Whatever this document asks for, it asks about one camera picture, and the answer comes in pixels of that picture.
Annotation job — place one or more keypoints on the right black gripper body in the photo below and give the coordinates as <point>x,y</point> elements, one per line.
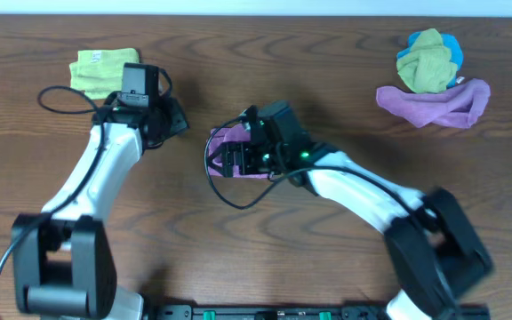
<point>254,159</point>

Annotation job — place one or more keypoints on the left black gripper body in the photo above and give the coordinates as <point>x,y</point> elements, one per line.
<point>177,117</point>

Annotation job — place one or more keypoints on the purple microfiber cloth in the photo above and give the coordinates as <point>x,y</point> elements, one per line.
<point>237,153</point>

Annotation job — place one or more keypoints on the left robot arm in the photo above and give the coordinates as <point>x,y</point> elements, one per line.
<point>63,267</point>

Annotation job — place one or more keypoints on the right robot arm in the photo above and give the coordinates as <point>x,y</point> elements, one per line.
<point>435,251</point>

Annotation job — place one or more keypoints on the folded green cloth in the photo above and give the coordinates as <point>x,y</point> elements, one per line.
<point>97,73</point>

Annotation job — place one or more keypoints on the olive green crumpled cloth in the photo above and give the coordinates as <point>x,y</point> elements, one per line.
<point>427,64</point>

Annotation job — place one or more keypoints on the blue cloth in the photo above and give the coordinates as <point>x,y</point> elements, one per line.
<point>453,46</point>

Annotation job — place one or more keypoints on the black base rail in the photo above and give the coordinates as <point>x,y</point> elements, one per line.
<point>349,312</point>

